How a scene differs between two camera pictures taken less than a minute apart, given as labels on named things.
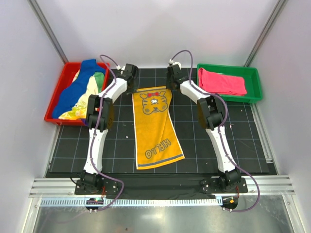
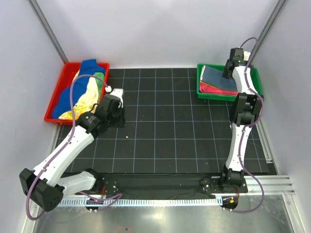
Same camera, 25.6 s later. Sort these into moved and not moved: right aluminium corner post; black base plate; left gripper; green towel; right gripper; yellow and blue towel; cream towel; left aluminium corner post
Moved: right gripper; yellow and blue towel; left gripper
Not moved: cream towel; right aluminium corner post; black base plate; left aluminium corner post; green towel
